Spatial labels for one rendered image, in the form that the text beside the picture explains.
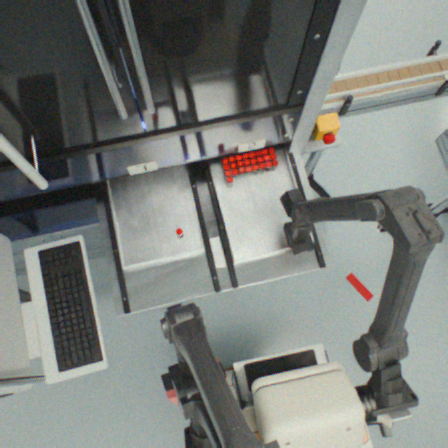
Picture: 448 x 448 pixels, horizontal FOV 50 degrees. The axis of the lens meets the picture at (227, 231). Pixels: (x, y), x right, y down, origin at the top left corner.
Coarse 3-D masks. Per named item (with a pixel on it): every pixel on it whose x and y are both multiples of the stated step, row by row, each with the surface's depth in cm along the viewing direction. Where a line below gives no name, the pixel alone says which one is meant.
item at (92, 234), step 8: (96, 224) 184; (56, 232) 182; (64, 232) 184; (72, 232) 186; (80, 232) 189; (88, 232) 191; (96, 232) 193; (24, 240) 182; (32, 240) 184; (40, 240) 187; (48, 240) 189; (56, 240) 191; (88, 240) 201; (96, 240) 204; (16, 248) 189; (24, 248) 191; (88, 248) 213; (96, 248) 215; (16, 256) 199; (88, 256) 225; (96, 256) 229; (16, 264) 210; (24, 264) 213; (16, 272) 222; (24, 272) 226
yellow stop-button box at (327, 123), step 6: (330, 108) 150; (324, 114) 150; (330, 114) 150; (336, 114) 150; (318, 120) 149; (324, 120) 149; (330, 120) 149; (336, 120) 149; (318, 126) 149; (324, 126) 148; (330, 126) 148; (336, 126) 149; (318, 132) 149; (324, 132) 149; (330, 132) 150; (336, 132) 152; (318, 138) 153
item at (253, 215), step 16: (288, 160) 158; (224, 176) 159; (256, 176) 160; (272, 176) 160; (288, 176) 160; (224, 192) 158; (240, 192) 158; (256, 192) 158; (272, 192) 158; (224, 208) 156; (240, 208) 157; (256, 208) 157; (272, 208) 157; (224, 224) 154; (240, 224) 155; (256, 224) 155; (272, 224) 155; (240, 240) 154; (256, 240) 154; (272, 240) 154; (240, 256) 152; (256, 256) 151
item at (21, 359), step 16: (0, 240) 150; (0, 256) 147; (0, 272) 144; (0, 288) 141; (16, 288) 153; (0, 304) 138; (16, 304) 150; (0, 320) 135; (16, 320) 147; (0, 336) 133; (16, 336) 144; (0, 352) 130; (16, 352) 141; (0, 368) 128; (16, 368) 138; (32, 384) 147
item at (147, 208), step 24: (168, 168) 159; (120, 192) 157; (144, 192) 157; (168, 192) 157; (120, 216) 155; (144, 216) 155; (168, 216) 155; (192, 216) 155; (120, 240) 153; (144, 240) 153; (168, 240) 153; (192, 240) 153
